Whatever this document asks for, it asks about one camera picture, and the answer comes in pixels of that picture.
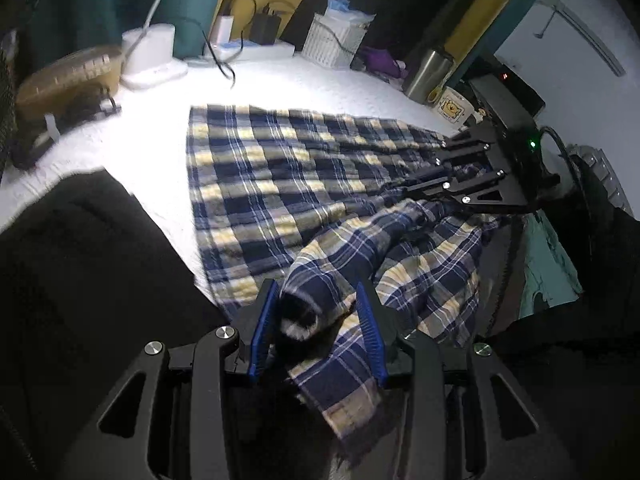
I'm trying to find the blue yellow plaid pants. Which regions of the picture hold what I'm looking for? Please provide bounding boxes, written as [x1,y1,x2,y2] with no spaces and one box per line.
[186,105,499,441]

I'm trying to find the white yellow printed mug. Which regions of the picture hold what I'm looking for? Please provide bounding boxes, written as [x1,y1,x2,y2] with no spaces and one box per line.
[427,86,485,130]

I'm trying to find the stainless steel tumbler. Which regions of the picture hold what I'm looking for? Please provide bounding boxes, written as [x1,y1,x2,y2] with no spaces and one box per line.
[402,48,454,104]

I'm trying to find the purple cloth item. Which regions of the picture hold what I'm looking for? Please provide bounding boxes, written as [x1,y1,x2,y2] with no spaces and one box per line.
[356,46,408,79]

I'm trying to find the black folded garment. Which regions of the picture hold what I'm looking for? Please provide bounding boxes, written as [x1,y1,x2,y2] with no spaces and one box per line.
[1,170,227,479]

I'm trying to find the white woven basket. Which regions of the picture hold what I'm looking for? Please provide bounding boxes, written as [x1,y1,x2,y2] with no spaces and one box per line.
[302,13,368,70]

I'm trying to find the blue tissue pack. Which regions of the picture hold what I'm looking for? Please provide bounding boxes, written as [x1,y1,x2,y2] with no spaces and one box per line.
[324,0,375,26]

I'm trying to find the black charger adapter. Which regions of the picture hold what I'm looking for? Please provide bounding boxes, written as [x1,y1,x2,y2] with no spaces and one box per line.
[250,4,281,46]

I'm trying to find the white power strip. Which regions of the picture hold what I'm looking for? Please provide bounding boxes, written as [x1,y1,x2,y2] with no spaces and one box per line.
[184,40,295,67]

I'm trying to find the white charger adapter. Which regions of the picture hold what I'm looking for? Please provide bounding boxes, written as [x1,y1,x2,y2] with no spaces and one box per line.
[209,14,234,46]

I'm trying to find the brown plastic lidded container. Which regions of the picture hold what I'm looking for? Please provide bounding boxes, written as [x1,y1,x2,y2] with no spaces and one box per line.
[16,46,124,120]

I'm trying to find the white desk lamp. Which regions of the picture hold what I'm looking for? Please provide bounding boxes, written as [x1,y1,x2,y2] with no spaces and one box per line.
[120,0,188,90]

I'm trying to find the black cable on table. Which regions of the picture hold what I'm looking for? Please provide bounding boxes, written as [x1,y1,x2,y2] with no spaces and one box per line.
[171,0,260,89]

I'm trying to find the black bundled cable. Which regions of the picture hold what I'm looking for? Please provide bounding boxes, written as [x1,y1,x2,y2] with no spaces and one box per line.
[8,86,123,172]

